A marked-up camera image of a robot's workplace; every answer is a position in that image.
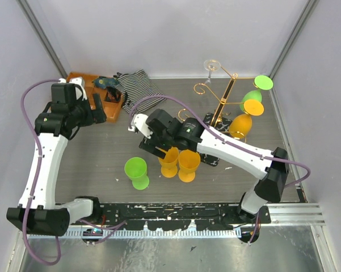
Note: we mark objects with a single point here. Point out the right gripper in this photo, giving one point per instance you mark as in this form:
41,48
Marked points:
152,149

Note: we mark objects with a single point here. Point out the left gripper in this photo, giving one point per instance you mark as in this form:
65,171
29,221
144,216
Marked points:
97,115

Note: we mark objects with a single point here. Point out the orange plastic goblet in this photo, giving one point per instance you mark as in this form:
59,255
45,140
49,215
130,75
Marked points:
189,162
168,164
242,124

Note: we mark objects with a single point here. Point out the green plastic goblet front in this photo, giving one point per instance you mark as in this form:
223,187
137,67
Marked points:
137,171

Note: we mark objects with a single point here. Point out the green plastic goblet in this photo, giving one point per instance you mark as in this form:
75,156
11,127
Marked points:
261,83
137,171

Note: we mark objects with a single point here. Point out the clear wine glass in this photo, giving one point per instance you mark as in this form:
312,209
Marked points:
211,65

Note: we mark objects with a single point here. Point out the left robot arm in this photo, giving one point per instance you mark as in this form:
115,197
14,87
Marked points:
37,212

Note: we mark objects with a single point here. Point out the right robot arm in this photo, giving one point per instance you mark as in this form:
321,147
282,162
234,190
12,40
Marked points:
267,166

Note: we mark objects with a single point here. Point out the orange wooden compartment tray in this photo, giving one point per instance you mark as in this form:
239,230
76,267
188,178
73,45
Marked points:
112,109

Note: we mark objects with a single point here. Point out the dark orange crumpled cloth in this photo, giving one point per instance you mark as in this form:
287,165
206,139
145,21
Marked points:
112,95

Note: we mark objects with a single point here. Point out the blue patterned cloth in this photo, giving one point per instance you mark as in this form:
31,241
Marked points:
105,83

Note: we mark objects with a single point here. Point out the striped black white cloth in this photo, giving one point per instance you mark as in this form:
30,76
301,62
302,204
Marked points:
135,87

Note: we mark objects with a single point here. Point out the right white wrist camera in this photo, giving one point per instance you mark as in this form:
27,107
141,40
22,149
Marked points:
138,124

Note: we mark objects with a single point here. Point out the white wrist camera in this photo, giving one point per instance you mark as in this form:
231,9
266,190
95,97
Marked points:
79,83
138,124

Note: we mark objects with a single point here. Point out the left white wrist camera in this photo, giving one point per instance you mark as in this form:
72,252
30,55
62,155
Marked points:
79,83

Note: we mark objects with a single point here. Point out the black mounting base plate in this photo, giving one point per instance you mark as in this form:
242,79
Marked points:
172,216

